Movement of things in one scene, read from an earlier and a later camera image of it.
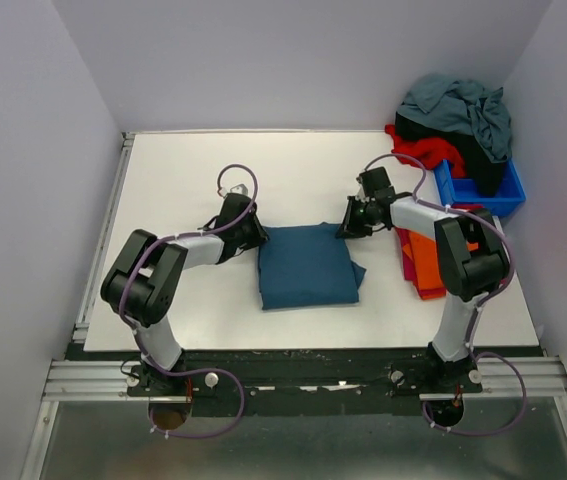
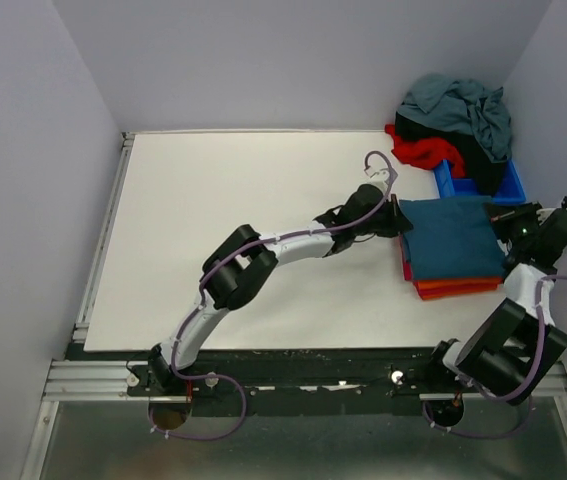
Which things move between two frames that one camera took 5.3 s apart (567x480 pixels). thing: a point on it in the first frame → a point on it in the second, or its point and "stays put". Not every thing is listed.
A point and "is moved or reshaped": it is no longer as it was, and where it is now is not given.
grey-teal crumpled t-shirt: (464, 107) stays put
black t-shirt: (481, 171) stays put
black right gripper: (349, 229) → (503, 216)
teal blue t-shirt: (307, 265) is moved or reshaped
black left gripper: (260, 234) → (396, 224)
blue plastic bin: (459, 191) stays put
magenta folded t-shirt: (409, 274) stays put
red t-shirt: (429, 152) stays put
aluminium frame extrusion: (522, 377) stays put
